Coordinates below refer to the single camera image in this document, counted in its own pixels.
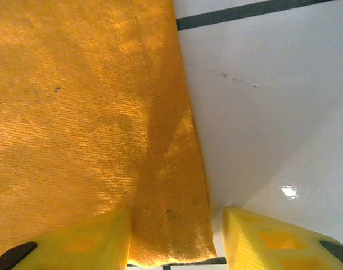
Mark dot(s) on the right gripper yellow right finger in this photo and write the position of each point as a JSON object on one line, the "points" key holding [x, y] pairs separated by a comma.
{"points": [[261, 247]]}

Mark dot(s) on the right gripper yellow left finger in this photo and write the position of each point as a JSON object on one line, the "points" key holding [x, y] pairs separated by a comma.
{"points": [[98, 242]]}

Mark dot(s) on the orange t-shirt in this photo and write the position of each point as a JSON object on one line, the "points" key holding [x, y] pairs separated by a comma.
{"points": [[76, 112]]}

